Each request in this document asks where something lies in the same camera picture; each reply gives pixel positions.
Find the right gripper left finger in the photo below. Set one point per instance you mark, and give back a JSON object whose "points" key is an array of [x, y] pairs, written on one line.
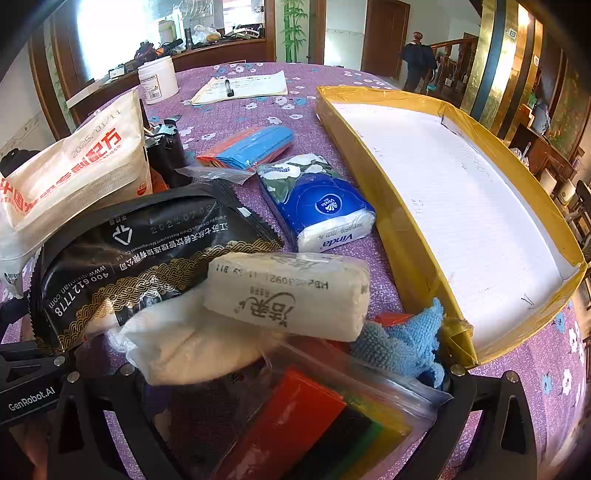
{"points": [[81, 445]]}

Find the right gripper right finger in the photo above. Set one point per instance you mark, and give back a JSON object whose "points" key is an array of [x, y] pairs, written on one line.
{"points": [[503, 446]]}

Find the black foil snack bag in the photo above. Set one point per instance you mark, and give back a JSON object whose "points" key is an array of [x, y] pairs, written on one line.
{"points": [[120, 259]]}

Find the blue knitted cloth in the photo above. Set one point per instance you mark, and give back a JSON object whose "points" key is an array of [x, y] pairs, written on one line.
{"points": [[407, 349]]}

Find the white cloth towel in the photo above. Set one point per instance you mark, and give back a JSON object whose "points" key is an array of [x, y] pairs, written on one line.
{"points": [[180, 342]]}

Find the bagged multicolour sponge stack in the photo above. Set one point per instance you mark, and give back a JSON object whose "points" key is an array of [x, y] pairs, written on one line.
{"points": [[300, 410]]}

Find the white red-print plastic bag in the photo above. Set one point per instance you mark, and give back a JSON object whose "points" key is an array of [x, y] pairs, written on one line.
{"points": [[102, 163]]}

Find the white printed tissue pack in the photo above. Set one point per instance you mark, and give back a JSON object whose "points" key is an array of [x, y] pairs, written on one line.
{"points": [[308, 294]]}

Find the blue Vinda tissue pack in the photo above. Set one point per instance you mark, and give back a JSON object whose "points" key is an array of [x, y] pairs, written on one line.
{"points": [[316, 207]]}

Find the blue red sponge pack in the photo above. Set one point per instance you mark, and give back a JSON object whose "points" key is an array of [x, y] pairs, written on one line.
{"points": [[248, 148]]}

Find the red plastic bag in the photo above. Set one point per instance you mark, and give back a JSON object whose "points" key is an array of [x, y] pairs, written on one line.
{"points": [[391, 319]]}

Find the yellow shallow cardboard tray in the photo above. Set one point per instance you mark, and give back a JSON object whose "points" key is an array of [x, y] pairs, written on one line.
{"points": [[462, 220]]}

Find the black pen holder cup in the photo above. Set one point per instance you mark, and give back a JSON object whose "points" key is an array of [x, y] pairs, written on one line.
{"points": [[165, 153]]}

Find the wooden sideboard counter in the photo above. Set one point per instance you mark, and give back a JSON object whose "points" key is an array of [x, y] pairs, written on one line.
{"points": [[249, 50]]}

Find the white plastic jar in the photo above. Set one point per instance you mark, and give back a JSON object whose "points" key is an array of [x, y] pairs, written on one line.
{"points": [[157, 80]]}

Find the black marker pen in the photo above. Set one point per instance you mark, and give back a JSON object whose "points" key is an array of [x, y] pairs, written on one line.
{"points": [[229, 91]]}

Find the white paper notepad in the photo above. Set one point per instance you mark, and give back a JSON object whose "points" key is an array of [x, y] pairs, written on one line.
{"points": [[244, 87]]}

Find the gold pillar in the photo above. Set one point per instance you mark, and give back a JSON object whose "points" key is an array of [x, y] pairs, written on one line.
{"points": [[505, 67]]}

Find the person in dark jacket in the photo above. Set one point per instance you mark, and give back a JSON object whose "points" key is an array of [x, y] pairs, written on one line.
{"points": [[421, 62]]}

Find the brown wooden door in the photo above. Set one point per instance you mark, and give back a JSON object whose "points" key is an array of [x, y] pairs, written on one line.
{"points": [[384, 37]]}

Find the bamboo painted glass panel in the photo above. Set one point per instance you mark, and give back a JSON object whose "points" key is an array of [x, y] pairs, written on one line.
{"points": [[292, 30]]}

